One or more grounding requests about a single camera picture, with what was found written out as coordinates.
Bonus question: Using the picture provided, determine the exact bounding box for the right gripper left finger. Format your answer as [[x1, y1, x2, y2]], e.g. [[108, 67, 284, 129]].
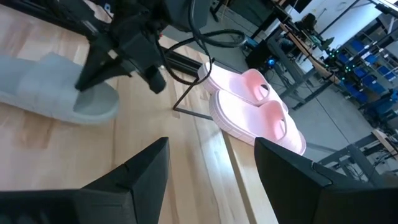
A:
[[0, 136, 170, 224]]

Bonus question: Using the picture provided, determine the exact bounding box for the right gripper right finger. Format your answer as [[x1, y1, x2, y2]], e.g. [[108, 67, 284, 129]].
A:
[[254, 138, 398, 224]]

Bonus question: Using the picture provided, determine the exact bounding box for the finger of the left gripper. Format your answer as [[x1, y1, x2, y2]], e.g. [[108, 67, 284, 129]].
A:
[[93, 58, 132, 79], [75, 40, 108, 91]]

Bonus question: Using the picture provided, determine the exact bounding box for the grey rubber slide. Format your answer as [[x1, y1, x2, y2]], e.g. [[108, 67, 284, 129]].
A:
[[0, 52, 121, 125]]

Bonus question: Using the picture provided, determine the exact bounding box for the pink rubber slide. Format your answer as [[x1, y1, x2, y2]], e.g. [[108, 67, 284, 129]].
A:
[[208, 89, 307, 156], [198, 61, 289, 113]]

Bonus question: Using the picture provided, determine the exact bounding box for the black-framed wooden shoe shelf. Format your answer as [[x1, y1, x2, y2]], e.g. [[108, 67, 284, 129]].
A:
[[172, 57, 280, 224]]

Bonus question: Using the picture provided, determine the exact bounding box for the black computer with blue light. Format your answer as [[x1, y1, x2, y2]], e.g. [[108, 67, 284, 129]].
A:
[[244, 39, 282, 73]]

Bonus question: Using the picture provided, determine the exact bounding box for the blue storage bin rack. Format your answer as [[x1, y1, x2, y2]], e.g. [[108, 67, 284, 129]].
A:
[[337, 37, 398, 119]]

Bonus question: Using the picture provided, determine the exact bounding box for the wooden background workbench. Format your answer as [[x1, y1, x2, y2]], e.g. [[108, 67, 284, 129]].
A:
[[267, 18, 343, 110]]

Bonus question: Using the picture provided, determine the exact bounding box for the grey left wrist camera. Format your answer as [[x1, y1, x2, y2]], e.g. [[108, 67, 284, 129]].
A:
[[161, 0, 213, 32]]

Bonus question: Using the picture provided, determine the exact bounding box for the grey metal table frame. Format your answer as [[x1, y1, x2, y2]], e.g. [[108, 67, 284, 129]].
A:
[[317, 129, 398, 187]]

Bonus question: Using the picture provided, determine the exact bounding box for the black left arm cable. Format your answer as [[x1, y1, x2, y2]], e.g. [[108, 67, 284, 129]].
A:
[[155, 0, 248, 86]]

